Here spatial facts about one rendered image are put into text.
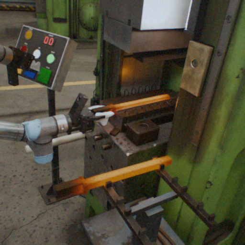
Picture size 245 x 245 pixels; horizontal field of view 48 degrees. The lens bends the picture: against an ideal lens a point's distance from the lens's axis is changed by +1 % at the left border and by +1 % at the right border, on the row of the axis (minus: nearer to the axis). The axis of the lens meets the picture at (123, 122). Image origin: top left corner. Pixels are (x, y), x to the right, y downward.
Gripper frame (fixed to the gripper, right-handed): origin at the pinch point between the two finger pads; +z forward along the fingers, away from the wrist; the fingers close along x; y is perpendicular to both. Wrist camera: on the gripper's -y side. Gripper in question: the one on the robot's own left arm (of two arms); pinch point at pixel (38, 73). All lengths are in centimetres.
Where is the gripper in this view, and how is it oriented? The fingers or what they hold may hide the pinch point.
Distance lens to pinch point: 147.5
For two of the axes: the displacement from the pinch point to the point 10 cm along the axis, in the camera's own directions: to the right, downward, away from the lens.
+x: -8.5, -3.4, 4.1
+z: 4.1, 0.9, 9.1
